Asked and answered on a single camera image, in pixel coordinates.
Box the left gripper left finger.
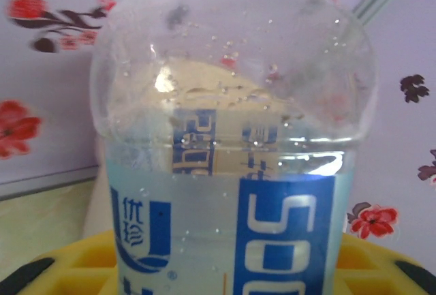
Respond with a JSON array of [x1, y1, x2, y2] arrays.
[[0, 228, 120, 295]]

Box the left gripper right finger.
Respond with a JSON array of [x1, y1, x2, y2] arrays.
[[335, 233, 436, 295]]

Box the clear water bottle blue label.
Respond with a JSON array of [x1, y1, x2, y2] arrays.
[[89, 0, 379, 295]]

